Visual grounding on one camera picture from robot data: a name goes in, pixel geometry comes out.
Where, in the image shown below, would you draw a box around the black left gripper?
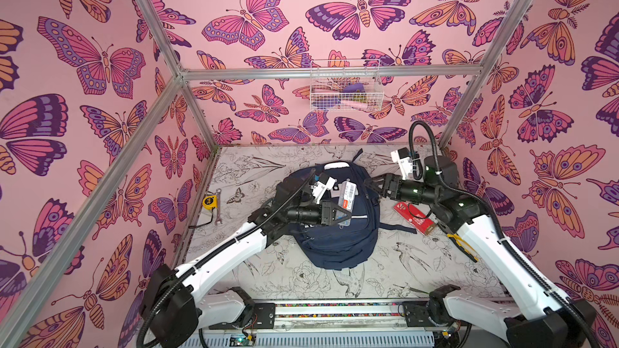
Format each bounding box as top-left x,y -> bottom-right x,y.
281,204 -> 349,230

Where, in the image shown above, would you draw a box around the clear plastic stationery case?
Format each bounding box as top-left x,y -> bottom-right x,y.
339,180 -> 358,212

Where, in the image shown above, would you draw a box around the navy blue student backpack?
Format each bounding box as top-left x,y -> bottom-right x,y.
274,160 -> 417,270

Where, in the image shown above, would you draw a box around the red paper pack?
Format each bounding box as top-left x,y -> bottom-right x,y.
393,201 -> 436,235

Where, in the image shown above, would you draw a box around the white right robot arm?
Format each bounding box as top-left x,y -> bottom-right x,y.
365,121 -> 600,347

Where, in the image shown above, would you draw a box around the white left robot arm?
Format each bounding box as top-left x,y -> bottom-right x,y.
135,169 -> 337,347

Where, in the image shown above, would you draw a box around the silver wrench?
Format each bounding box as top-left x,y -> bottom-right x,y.
213,188 -> 222,226

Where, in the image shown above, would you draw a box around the yellow tape measure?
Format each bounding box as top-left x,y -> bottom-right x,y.
201,195 -> 219,210

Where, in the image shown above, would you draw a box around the green circuit board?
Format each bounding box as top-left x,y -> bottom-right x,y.
229,333 -> 256,347

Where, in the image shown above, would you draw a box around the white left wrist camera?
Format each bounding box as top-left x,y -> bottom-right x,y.
310,172 -> 336,204

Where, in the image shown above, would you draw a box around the white wire basket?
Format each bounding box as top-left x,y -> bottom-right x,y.
307,61 -> 385,113

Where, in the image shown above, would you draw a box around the yellow handled pliers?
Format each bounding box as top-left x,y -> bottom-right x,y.
447,234 -> 479,263

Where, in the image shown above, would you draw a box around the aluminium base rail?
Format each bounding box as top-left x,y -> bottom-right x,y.
130,298 -> 514,348

